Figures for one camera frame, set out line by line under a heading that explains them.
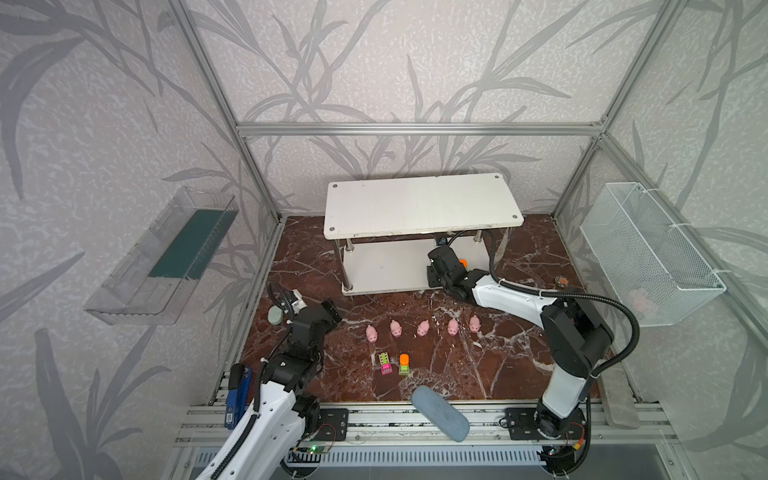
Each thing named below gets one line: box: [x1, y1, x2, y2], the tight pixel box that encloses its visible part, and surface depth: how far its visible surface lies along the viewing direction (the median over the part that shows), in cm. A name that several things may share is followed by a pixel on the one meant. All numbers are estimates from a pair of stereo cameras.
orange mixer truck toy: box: [399, 352, 411, 375], surface depth 83 cm
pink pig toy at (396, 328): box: [390, 319, 403, 338], surface depth 91 cm
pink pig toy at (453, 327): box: [447, 318, 459, 336], surface depth 91 cm
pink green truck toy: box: [379, 352, 393, 375], surface depth 82 cm
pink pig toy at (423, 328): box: [417, 320, 430, 337], surface depth 91 cm
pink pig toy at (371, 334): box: [366, 324, 379, 343], surface depth 89 cm
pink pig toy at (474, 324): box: [469, 314, 481, 333], surface depth 91 cm
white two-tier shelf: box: [324, 173, 525, 295], surface depth 79 cm
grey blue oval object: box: [411, 385, 470, 443], surface depth 75 cm
